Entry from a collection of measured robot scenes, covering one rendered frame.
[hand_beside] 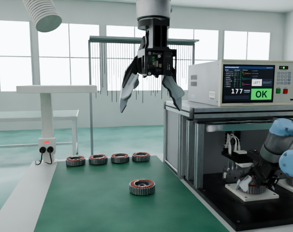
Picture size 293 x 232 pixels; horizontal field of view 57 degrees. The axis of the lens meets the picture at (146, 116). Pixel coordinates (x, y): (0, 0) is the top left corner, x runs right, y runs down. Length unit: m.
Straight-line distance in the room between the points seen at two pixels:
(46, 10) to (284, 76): 1.31
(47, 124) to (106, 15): 6.11
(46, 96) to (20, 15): 6.11
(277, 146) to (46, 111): 1.20
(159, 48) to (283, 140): 0.57
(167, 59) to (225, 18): 8.00
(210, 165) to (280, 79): 0.52
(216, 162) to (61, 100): 6.28
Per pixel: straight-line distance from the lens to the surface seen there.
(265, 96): 1.33
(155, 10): 0.59
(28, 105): 7.50
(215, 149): 1.38
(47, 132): 1.65
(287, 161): 0.83
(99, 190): 1.24
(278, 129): 0.97
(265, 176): 1.08
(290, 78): 1.41
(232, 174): 1.30
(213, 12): 8.41
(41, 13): 1.73
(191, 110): 1.16
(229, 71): 1.23
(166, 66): 0.57
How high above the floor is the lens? 1.22
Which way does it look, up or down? 7 degrees down
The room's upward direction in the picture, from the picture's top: straight up
